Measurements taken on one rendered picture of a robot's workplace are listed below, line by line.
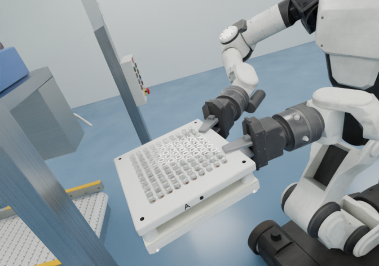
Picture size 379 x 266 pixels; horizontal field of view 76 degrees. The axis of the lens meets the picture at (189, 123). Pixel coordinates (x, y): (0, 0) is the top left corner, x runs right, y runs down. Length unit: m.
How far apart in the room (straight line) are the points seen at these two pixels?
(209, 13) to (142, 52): 1.22
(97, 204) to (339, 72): 0.85
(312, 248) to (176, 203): 1.03
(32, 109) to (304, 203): 0.87
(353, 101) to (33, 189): 0.61
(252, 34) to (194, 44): 3.23
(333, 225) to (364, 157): 0.23
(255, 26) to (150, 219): 0.75
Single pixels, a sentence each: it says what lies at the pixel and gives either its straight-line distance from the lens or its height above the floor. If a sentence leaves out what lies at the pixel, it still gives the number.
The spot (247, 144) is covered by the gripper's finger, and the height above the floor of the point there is 1.04.
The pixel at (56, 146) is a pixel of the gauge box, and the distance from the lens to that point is 0.78.
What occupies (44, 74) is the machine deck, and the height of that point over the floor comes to 1.24.
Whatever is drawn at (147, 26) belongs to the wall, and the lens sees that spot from 4.09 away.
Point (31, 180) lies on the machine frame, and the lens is 0.49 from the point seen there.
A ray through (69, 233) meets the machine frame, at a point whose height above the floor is 1.01.
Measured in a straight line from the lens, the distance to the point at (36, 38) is 0.65.
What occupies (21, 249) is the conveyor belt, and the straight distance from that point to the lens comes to 0.94.
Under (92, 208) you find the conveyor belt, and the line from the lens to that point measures 0.89.
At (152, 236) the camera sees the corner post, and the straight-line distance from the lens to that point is 0.47.
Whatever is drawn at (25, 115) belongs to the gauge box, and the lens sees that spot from 0.76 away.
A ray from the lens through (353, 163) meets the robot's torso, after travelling 0.89.
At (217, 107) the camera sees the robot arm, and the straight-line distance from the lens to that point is 0.61.
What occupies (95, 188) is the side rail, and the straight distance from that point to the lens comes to 0.93.
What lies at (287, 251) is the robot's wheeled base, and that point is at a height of 0.19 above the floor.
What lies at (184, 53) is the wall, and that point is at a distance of 4.17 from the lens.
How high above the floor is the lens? 1.35
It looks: 29 degrees down
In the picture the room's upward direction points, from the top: 16 degrees counter-clockwise
